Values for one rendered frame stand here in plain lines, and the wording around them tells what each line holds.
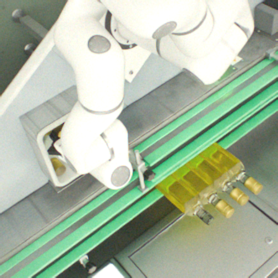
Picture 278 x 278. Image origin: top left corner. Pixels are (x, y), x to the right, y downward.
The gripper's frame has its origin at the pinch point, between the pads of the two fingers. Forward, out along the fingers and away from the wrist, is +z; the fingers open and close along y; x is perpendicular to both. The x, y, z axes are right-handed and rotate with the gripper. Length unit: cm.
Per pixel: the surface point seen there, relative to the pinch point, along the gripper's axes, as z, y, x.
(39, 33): 61, 25, 5
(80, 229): -7.5, -8.1, -25.0
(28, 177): 9.0, -11.4, -12.6
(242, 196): -27, 33, -32
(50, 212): 1.0, -11.8, -21.0
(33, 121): -0.5, -5.7, 7.2
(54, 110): -1.2, 0.3, 7.2
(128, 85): 6.3, 26.2, -1.9
